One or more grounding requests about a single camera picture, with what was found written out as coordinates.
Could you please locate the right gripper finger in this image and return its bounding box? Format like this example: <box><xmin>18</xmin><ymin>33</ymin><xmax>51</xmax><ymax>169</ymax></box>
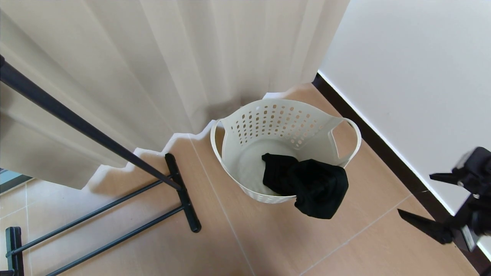
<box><xmin>397</xmin><ymin>209</ymin><xmax>454</xmax><ymax>245</ymax></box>
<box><xmin>429</xmin><ymin>172</ymin><xmax>467</xmax><ymax>187</ymax></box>

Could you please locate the beige curtain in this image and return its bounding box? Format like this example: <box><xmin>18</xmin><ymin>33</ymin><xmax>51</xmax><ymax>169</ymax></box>
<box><xmin>0</xmin><ymin>0</ymin><xmax>351</xmax><ymax>190</ymax></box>

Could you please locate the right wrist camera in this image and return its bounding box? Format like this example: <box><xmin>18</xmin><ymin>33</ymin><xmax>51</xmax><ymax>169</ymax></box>
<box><xmin>453</xmin><ymin>147</ymin><xmax>491</xmax><ymax>184</ymax></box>

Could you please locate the white laundry basket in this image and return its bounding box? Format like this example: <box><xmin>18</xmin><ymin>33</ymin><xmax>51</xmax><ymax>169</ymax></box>
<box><xmin>210</xmin><ymin>99</ymin><xmax>362</xmax><ymax>204</ymax></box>

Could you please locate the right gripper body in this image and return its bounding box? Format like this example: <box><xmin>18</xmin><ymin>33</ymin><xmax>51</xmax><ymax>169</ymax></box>
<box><xmin>447</xmin><ymin>184</ymin><xmax>491</xmax><ymax>252</ymax></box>

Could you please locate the window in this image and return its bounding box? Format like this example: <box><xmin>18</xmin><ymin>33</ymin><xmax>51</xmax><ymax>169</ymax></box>
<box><xmin>0</xmin><ymin>168</ymin><xmax>33</xmax><ymax>194</ymax></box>

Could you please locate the heap of black clothes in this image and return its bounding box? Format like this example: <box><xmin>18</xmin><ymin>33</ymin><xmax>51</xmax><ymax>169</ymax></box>
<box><xmin>262</xmin><ymin>153</ymin><xmax>349</xmax><ymax>220</ymax></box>

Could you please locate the black clothes rack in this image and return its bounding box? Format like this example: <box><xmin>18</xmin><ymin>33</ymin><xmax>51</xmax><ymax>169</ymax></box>
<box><xmin>0</xmin><ymin>56</ymin><xmax>202</xmax><ymax>276</ymax></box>

